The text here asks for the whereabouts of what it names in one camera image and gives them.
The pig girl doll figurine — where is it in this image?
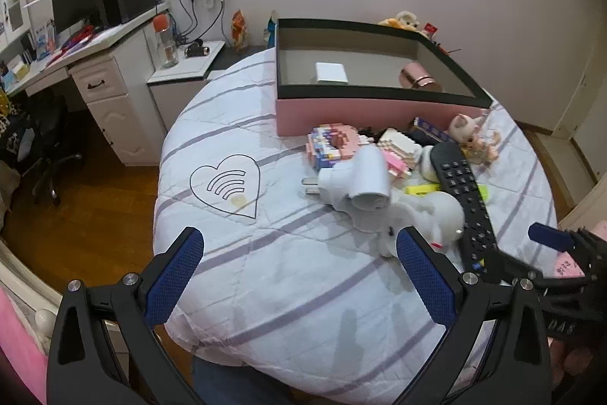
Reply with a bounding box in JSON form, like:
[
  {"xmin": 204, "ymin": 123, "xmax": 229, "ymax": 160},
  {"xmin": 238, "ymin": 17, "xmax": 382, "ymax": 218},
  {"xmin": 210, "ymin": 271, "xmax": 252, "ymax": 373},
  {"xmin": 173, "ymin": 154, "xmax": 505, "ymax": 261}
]
[{"xmin": 448, "ymin": 114, "xmax": 501, "ymax": 165}]

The black TV remote control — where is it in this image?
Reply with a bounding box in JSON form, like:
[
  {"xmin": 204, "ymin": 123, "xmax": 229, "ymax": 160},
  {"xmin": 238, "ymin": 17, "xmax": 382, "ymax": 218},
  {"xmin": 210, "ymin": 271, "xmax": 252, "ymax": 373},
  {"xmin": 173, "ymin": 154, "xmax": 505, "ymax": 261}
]
[{"xmin": 430, "ymin": 142, "xmax": 500, "ymax": 284}]

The yellow highlighter pen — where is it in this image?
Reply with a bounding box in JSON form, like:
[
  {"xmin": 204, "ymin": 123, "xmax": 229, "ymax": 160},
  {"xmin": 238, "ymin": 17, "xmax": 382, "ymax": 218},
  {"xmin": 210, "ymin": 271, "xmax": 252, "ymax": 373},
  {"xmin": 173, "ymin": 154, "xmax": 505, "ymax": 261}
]
[{"xmin": 403, "ymin": 184, "xmax": 490, "ymax": 202}]

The white pink brick model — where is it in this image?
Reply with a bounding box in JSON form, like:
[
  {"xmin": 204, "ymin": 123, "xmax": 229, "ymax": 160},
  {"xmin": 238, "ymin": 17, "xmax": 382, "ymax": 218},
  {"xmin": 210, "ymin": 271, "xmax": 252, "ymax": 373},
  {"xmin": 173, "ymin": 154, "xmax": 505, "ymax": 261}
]
[{"xmin": 377, "ymin": 128, "xmax": 423, "ymax": 181}]

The blue card box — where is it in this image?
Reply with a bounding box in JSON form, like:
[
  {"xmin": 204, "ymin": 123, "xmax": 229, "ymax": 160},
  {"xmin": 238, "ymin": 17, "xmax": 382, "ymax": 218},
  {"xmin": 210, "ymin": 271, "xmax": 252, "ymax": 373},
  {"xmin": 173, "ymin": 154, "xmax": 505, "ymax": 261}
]
[{"xmin": 406, "ymin": 117, "xmax": 455, "ymax": 147}]

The white multi-plug adapter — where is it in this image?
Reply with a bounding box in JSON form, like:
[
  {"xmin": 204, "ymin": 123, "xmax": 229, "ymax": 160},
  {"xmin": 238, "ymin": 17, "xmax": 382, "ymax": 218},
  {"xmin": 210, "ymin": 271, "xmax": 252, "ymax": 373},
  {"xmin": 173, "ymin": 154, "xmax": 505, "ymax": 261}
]
[{"xmin": 302, "ymin": 145, "xmax": 392, "ymax": 233}]

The pink donut brick model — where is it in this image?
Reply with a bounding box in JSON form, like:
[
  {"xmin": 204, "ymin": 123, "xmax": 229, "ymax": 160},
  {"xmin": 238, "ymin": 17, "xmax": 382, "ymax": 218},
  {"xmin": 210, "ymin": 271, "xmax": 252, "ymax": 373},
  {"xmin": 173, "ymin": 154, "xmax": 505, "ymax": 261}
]
[{"xmin": 305, "ymin": 123, "xmax": 373, "ymax": 170}]

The white earbuds case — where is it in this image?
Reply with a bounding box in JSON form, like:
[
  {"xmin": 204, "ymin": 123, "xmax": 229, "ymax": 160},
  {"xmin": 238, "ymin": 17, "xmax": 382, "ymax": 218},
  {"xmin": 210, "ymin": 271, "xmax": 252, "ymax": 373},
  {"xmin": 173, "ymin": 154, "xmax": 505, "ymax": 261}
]
[{"xmin": 420, "ymin": 146, "xmax": 439, "ymax": 184}]

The white striped quilted tablecloth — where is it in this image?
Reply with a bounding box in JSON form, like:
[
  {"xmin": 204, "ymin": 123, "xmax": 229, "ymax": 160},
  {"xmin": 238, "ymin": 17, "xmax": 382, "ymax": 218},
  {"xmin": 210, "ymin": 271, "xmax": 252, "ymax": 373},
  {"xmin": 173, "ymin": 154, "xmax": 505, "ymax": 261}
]
[{"xmin": 152, "ymin": 46, "xmax": 559, "ymax": 403}]

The rose gold metal cup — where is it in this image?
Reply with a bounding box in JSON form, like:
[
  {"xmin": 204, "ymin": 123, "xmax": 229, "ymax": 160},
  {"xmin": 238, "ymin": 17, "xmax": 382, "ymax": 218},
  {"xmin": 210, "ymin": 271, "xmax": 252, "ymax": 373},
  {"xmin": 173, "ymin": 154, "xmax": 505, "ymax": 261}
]
[{"xmin": 399, "ymin": 61, "xmax": 442, "ymax": 93}]

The pink black storage box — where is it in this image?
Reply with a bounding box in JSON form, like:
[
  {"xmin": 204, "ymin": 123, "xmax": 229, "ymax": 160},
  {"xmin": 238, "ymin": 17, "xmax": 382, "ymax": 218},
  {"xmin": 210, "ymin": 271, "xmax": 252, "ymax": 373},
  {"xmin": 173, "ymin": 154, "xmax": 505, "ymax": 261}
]
[{"xmin": 275, "ymin": 19, "xmax": 492, "ymax": 137}]

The orange toy crate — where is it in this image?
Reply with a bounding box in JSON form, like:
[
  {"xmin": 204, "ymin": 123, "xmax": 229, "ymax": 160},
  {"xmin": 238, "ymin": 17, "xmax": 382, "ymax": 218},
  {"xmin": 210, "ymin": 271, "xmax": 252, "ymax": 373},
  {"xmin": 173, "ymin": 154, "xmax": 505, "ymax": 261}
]
[{"xmin": 421, "ymin": 22, "xmax": 445, "ymax": 52}]

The white low cabinet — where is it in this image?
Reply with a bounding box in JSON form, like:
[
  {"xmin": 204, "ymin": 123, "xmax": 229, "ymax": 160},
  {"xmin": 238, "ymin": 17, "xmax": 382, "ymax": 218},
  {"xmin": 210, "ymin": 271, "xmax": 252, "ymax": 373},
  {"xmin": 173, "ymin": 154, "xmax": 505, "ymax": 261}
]
[{"xmin": 147, "ymin": 41, "xmax": 225, "ymax": 131}]

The yellow plush toy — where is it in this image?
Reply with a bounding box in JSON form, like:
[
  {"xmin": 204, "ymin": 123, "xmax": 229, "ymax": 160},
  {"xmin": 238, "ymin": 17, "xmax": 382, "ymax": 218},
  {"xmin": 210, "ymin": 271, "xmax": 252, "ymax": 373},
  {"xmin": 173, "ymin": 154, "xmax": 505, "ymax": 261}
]
[{"xmin": 379, "ymin": 10, "xmax": 419, "ymax": 32}]

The white desk with drawers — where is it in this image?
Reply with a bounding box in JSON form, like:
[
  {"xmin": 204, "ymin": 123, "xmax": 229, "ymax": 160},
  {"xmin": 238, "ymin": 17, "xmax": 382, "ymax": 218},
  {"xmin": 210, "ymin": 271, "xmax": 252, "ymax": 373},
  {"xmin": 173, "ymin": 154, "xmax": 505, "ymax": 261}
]
[{"xmin": 7, "ymin": 2, "xmax": 170, "ymax": 167}]

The white square charger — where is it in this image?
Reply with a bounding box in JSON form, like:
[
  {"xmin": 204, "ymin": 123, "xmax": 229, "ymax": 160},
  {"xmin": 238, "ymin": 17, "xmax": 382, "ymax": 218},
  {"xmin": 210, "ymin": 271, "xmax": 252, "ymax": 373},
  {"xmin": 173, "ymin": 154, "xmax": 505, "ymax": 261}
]
[{"xmin": 315, "ymin": 61, "xmax": 349, "ymax": 84}]

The orange cap water bottle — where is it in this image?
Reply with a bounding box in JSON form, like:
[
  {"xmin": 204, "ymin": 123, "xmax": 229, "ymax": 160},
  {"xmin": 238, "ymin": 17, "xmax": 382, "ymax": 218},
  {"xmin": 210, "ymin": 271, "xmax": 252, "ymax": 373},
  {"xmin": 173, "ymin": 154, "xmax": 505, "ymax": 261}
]
[{"xmin": 152, "ymin": 13, "xmax": 178, "ymax": 69}]

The black bench shelf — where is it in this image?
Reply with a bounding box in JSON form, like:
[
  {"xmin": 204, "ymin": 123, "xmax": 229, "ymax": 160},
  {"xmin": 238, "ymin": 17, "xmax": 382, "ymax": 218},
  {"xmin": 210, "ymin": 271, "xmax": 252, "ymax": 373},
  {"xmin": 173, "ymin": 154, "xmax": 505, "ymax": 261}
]
[{"xmin": 209, "ymin": 45, "xmax": 264, "ymax": 71}]

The white glass door cabinet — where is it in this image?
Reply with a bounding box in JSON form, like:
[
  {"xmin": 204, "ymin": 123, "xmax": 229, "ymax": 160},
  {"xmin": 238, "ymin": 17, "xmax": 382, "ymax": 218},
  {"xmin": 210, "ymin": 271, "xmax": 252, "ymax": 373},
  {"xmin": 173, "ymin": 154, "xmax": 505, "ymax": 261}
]
[{"xmin": 1, "ymin": 0, "xmax": 31, "ymax": 44}]

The orange snack bag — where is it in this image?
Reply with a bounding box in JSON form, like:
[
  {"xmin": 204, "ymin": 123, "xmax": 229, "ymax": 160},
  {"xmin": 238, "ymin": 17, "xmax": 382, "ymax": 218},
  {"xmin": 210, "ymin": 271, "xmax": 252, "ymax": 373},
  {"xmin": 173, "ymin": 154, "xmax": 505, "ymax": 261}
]
[{"xmin": 231, "ymin": 10, "xmax": 248, "ymax": 52}]

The blue white snack bag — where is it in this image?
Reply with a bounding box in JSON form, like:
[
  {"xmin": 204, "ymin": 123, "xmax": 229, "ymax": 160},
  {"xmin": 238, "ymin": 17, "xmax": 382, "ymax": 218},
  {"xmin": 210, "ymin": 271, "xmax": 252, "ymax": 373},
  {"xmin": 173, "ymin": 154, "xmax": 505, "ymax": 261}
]
[{"xmin": 263, "ymin": 10, "xmax": 278, "ymax": 48}]

